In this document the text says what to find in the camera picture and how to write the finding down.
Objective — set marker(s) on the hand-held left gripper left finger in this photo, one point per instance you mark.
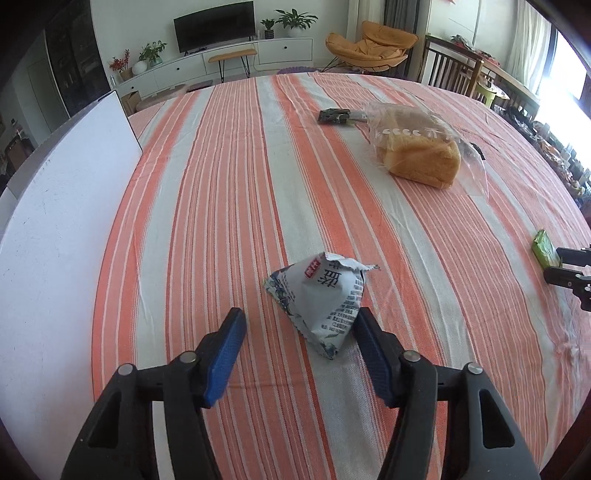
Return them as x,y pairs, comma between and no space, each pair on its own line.
226,360

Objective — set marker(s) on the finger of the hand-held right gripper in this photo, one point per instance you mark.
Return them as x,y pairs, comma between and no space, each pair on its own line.
575,256
561,277

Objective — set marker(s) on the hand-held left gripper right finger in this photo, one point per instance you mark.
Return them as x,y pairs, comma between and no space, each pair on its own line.
374,360

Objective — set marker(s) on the green snack packet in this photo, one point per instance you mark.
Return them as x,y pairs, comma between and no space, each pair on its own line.
545,247

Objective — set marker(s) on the white and blue snack packet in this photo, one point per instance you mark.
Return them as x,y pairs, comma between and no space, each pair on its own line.
318,300

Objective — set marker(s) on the bread loaf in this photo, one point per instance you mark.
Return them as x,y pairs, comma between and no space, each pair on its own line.
425,157

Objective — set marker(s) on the black snack packet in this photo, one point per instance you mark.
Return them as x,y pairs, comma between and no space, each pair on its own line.
333,116

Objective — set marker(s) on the pile of snack packets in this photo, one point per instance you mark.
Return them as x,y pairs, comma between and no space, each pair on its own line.
561,157

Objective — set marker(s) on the dark brown snack wrapper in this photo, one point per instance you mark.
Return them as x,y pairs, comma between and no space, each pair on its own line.
478,151

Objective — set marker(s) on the black bag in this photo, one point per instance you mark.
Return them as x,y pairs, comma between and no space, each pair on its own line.
519,116

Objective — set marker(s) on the orange striped tablecloth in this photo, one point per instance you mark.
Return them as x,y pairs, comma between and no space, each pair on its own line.
277,207

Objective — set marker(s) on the yellow green stool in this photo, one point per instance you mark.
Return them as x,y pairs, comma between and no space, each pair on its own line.
491,92

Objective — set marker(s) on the wooden dining table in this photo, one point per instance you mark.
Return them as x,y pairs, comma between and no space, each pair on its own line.
512,81

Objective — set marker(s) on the white board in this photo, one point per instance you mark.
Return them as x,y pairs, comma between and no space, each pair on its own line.
60,240

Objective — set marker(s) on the white sheer curtain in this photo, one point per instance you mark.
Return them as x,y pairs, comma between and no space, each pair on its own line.
528,41

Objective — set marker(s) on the wooden dining chair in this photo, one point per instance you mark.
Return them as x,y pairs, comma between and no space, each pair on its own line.
450,69

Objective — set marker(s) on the cardboard box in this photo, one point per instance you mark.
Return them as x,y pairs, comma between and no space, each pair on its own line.
131,102

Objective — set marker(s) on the grey curtain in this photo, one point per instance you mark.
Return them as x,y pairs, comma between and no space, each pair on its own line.
406,18

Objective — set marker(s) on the orange lounge chair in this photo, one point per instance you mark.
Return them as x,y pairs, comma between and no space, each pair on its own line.
369,48

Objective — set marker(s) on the purple mat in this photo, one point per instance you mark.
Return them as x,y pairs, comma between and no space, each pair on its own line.
298,69

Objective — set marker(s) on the white round vase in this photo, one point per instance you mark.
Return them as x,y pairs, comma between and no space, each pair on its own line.
139,68

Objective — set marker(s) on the wooden bench with metal legs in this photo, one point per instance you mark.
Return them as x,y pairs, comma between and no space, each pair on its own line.
232,54

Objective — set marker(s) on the white television cabinet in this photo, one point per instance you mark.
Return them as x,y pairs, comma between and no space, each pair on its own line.
281,50

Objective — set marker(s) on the red flower plant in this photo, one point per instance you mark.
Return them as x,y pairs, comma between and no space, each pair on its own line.
120,62

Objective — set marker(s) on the green leafy potted plant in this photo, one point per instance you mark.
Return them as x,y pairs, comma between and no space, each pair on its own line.
152,50

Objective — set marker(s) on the small potted plant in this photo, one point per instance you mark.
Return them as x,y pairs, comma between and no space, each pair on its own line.
268,28

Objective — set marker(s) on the black television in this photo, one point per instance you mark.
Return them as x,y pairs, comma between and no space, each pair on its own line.
214,25

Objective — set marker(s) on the dark display cabinet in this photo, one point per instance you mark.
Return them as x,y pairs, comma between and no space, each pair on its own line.
76,55

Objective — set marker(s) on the large potted plant white pot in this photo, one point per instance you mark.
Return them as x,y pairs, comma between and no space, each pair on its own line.
295,22

